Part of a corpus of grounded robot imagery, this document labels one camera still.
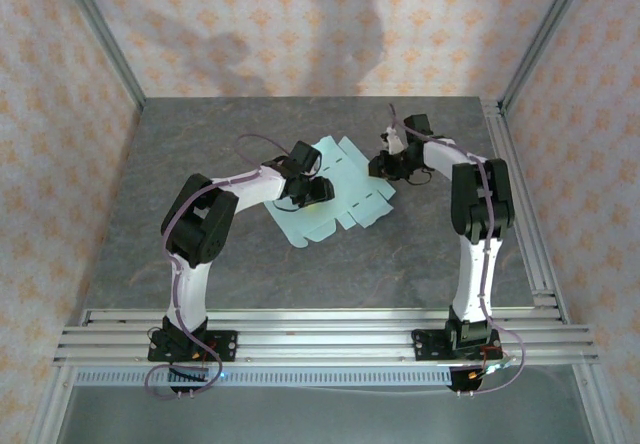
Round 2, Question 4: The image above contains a light teal paper box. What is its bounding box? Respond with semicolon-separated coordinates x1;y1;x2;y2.
262;135;397;250

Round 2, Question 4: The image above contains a grey metal lower panel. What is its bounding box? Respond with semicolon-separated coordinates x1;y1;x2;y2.
59;386;601;444

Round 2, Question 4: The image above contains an aluminium side rail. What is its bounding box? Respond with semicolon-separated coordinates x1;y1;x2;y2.
482;101;571;323

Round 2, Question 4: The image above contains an aluminium extrusion rail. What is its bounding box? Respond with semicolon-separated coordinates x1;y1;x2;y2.
82;307;569;326
59;327;594;348
52;346;600;366

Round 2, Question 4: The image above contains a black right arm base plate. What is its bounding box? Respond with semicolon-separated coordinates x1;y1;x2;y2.
412;328;503;363

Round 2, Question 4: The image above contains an aluminium frame post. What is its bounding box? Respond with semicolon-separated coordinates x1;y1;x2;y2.
498;0;597;110
54;0;147;110

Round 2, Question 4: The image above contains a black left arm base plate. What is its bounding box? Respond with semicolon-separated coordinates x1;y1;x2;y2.
148;330;237;363

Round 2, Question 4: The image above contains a grey slotted cable duct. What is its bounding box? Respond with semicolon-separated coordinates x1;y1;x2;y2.
74;367;454;388

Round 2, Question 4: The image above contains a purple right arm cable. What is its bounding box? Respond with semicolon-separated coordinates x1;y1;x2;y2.
388;102;526;396

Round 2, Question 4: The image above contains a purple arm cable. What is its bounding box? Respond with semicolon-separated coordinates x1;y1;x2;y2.
388;102;526;396
143;133;294;401

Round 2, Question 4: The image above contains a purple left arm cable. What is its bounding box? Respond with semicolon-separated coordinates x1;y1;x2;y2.
143;133;294;401

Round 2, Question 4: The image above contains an aluminium frame leg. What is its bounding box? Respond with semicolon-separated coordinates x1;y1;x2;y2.
29;364;76;444
573;364;617;444

